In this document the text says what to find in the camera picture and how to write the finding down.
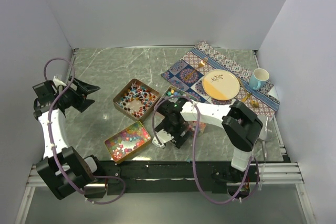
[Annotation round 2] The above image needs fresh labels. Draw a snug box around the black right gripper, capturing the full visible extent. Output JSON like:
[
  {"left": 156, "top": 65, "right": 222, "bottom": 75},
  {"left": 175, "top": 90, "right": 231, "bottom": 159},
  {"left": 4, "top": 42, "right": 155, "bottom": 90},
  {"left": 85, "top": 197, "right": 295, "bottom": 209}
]
[{"left": 155, "top": 118, "right": 192, "bottom": 148}]

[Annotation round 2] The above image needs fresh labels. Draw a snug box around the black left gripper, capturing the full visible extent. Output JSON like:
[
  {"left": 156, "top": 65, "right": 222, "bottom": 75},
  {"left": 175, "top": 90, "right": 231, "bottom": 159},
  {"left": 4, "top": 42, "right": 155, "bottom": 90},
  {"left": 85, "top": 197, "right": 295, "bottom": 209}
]
[{"left": 56, "top": 77, "right": 99, "bottom": 112}]

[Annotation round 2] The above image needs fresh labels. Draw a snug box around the clear plastic candy jar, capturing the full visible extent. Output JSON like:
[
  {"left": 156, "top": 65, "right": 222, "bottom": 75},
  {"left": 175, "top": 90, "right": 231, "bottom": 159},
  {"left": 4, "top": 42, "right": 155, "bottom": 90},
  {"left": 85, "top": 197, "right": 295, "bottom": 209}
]
[{"left": 189, "top": 121, "right": 207, "bottom": 136}]

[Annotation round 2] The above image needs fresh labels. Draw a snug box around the metal candy scoop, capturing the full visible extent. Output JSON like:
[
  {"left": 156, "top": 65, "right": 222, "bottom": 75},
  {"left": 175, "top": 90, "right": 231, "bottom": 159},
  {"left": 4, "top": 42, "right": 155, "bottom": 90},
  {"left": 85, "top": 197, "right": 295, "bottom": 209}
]
[{"left": 258, "top": 115, "right": 272, "bottom": 161}]

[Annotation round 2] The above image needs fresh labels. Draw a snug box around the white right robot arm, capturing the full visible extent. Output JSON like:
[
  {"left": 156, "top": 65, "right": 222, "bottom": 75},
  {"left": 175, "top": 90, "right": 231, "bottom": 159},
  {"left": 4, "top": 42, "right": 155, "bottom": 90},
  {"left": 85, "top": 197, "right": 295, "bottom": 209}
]
[{"left": 152, "top": 95, "right": 263, "bottom": 182}]

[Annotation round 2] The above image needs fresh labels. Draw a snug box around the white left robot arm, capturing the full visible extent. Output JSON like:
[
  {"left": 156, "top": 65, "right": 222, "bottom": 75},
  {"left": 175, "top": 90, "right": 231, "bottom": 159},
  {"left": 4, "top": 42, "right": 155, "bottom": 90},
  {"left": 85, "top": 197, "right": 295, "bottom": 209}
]
[{"left": 33, "top": 77, "right": 104, "bottom": 199}]

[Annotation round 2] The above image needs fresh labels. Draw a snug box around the pink tin with star candies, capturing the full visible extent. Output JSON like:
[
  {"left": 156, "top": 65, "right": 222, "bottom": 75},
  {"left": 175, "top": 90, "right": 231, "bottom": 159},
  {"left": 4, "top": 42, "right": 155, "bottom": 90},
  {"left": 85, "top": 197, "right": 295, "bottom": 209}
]
[{"left": 159, "top": 86, "right": 200, "bottom": 102}]

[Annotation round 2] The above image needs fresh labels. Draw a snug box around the gold tin with lollipops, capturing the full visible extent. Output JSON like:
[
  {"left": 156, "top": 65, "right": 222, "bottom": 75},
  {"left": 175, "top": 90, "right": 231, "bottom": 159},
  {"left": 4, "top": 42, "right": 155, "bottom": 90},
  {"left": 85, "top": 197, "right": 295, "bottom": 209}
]
[{"left": 113, "top": 79, "right": 160, "bottom": 123}]

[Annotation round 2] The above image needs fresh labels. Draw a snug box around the patterned placemat cloth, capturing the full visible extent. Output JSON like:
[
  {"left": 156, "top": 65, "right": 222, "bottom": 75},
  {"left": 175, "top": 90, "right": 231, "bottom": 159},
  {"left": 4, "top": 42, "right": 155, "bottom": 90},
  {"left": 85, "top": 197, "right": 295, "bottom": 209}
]
[{"left": 161, "top": 41, "right": 280, "bottom": 119}]

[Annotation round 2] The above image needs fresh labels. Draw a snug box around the gold tin with gummy stars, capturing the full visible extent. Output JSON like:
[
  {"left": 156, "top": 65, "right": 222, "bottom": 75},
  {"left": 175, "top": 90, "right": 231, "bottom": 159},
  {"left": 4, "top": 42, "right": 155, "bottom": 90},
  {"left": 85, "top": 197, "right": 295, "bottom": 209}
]
[{"left": 104, "top": 121, "right": 151, "bottom": 164}]

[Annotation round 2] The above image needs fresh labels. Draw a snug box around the cream yellow plate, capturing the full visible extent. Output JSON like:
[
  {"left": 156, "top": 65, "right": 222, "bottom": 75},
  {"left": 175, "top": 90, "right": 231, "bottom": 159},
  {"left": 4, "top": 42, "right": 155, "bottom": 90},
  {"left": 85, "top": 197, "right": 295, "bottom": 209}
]
[{"left": 202, "top": 69, "right": 240, "bottom": 101}]

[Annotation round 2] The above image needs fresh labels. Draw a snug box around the gold fork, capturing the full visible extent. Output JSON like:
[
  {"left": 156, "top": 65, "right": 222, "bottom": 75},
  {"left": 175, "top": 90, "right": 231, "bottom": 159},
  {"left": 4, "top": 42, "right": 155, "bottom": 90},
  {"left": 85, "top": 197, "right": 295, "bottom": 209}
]
[{"left": 184, "top": 57, "right": 208, "bottom": 80}]

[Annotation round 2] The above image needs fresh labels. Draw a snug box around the gold knife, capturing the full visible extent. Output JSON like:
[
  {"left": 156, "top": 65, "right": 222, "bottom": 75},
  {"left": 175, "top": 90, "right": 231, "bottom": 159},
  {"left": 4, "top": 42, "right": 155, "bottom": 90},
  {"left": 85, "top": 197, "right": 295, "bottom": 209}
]
[{"left": 237, "top": 78, "right": 251, "bottom": 103}]

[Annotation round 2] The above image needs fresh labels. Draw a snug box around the light blue mug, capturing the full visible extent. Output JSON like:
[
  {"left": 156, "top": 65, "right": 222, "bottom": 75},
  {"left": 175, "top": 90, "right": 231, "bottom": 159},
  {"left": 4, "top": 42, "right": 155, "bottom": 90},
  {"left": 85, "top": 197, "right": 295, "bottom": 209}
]
[{"left": 249, "top": 68, "right": 269, "bottom": 90}]

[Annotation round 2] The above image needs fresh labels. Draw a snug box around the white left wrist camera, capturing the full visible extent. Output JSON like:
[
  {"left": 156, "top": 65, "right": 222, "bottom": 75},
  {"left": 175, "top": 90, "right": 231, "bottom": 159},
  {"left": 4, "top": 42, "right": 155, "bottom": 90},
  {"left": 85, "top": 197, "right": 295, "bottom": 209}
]
[{"left": 53, "top": 75, "right": 66, "bottom": 88}]

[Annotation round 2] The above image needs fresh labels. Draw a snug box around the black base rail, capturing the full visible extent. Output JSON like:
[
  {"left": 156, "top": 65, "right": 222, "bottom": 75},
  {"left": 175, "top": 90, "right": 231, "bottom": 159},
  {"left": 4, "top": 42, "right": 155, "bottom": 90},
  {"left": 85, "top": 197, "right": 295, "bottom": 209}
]
[{"left": 91, "top": 155, "right": 292, "bottom": 201}]

